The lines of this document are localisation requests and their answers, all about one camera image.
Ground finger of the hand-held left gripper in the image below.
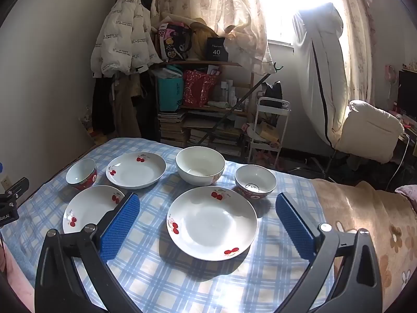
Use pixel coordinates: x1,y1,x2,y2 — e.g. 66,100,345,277
4,177,30,200

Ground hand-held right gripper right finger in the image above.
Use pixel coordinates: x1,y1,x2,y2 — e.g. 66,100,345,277
275,192,383,313

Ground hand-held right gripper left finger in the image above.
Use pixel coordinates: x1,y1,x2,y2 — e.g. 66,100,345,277
34,192,141,313

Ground small red patterned bowl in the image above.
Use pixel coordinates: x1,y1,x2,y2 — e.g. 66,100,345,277
66,158,97,191

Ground small white bowl red logo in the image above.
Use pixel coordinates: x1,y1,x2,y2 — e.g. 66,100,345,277
235,165,277,200

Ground large white cherry print plate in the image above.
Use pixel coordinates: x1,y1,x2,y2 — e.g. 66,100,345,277
167,186,258,261

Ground large white bowl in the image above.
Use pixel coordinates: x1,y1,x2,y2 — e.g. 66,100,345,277
176,146,225,186

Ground pink bed sheet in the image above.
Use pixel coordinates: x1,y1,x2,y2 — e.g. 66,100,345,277
0,238,36,313

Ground blue plaid cloth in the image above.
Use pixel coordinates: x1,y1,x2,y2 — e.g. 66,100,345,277
0,137,336,313

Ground cardboard box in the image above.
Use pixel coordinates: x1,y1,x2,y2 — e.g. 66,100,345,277
257,124,281,143

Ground stack of books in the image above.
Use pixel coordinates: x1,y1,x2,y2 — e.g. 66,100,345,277
158,109,251,157

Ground white utility cart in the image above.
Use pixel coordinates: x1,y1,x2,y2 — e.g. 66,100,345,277
246,97,291,167

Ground dark hanging clothes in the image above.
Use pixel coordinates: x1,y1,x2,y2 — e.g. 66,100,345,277
92,72,115,136

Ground brown hanging coat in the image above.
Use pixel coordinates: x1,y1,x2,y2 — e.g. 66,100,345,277
112,72,144,137

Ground white padded cushion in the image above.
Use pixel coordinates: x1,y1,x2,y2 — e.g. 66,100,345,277
335,99,406,164

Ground black pole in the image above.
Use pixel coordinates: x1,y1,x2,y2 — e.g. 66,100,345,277
195,72,271,147

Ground black backpack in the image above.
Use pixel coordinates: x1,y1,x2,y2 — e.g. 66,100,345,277
261,81,283,108

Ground teal bag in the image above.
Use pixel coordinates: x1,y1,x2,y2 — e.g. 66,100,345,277
158,67,185,112

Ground red patterned bag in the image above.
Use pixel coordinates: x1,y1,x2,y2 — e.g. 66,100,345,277
182,70,218,108

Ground black monitor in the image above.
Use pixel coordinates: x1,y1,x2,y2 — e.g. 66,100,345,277
397,70,417,119

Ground wooden shelf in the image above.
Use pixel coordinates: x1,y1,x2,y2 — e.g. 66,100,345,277
148,59,258,152

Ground white puffer jacket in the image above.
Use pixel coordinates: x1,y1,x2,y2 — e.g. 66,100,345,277
90,0,163,77

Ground black pink cartoon bag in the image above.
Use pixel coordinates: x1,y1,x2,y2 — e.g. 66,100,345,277
158,23,193,62

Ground black box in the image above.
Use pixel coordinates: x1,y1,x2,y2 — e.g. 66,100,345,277
207,37,229,62

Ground floral cream curtain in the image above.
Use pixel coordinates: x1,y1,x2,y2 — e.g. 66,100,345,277
155,0,276,74
339,0,378,105

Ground straw hat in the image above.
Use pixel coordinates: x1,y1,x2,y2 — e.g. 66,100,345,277
191,23,216,57

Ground white cable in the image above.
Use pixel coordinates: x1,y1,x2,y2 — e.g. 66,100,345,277
384,134,412,190

